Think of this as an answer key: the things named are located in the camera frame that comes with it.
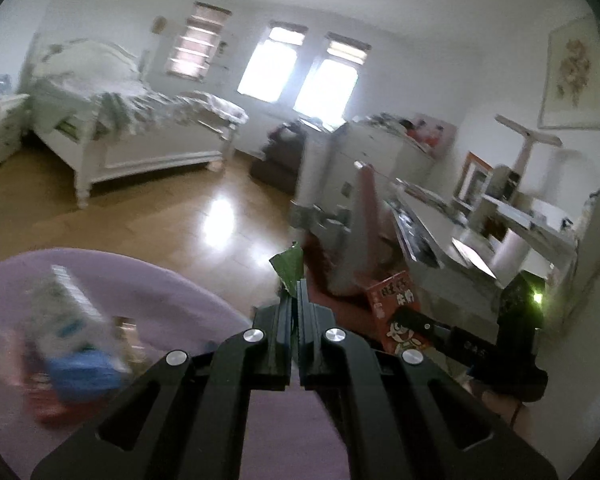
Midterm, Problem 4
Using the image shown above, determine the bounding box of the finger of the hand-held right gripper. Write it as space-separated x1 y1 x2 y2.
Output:
391 307 502 363

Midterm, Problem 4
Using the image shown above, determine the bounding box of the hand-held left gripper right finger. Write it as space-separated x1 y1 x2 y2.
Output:
299 279 557 480

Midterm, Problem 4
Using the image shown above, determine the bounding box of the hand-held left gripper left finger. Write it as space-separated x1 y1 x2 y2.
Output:
30 280 297 480

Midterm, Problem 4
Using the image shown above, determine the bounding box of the red snack carton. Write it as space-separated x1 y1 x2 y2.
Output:
367 270 437 356

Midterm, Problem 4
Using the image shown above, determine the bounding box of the green wrapper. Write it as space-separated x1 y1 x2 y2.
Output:
269 241 306 301

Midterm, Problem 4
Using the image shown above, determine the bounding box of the white desk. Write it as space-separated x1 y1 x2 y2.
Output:
387 177 583 333

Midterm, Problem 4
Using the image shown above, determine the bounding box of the purple round mat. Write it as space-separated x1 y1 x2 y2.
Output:
0 246 353 480

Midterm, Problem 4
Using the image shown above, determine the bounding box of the white desk lamp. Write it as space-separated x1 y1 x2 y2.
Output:
495 114 564 203

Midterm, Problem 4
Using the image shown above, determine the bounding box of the white dresser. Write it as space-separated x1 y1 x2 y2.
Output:
295 115 437 213

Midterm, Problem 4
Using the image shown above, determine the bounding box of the blue and white carton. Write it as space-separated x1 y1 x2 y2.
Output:
24 265 127 406

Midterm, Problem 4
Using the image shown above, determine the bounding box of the red packet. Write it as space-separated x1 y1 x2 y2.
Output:
30 389 83 427

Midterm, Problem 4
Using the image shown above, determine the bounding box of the white bed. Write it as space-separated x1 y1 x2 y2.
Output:
27 37 251 211

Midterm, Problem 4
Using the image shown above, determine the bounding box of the bright window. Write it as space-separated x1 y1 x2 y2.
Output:
236 21 308 106
293 32 371 128

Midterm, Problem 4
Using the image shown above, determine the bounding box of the window with striped blind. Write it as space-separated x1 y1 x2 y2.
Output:
165 2 232 81

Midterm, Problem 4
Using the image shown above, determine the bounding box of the white nightstand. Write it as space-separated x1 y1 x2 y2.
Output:
0 92 31 171

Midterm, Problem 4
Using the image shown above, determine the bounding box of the framed floral wall picture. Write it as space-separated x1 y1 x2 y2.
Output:
537 14 600 132

